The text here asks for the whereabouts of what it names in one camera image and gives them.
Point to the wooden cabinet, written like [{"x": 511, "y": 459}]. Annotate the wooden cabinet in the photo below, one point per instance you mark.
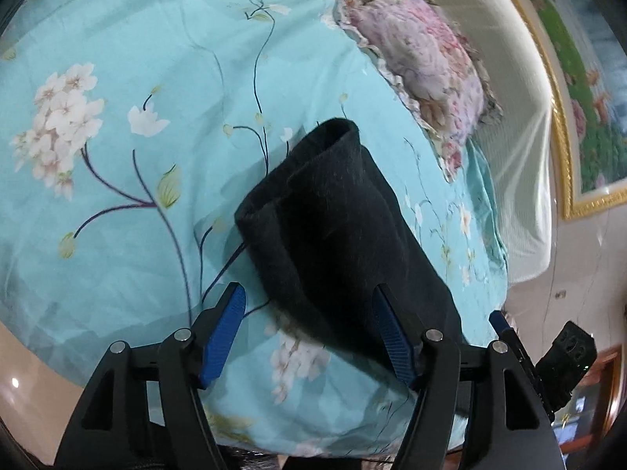
[{"x": 590, "y": 401}]

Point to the pink floral pillow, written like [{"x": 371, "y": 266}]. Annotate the pink floral pillow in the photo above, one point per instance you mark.
[{"x": 426, "y": 68}]

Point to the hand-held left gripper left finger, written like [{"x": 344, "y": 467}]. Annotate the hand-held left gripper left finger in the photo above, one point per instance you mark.
[{"x": 224, "y": 334}]

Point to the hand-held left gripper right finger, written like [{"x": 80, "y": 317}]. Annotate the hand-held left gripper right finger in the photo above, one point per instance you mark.
[{"x": 394, "y": 340}]

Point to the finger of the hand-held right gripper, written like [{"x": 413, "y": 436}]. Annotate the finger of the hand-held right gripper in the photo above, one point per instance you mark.
[{"x": 497, "y": 321}]

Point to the gold framed wall painting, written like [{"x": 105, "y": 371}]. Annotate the gold framed wall painting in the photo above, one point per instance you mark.
[{"x": 595, "y": 122}]

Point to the black pants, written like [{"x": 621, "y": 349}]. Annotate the black pants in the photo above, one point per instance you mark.
[{"x": 338, "y": 235}]

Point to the white padded headboard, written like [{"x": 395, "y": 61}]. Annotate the white padded headboard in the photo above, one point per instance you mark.
[{"x": 514, "y": 166}]

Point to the turquoise floral bed sheet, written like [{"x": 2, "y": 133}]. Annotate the turquoise floral bed sheet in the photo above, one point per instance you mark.
[{"x": 147, "y": 156}]

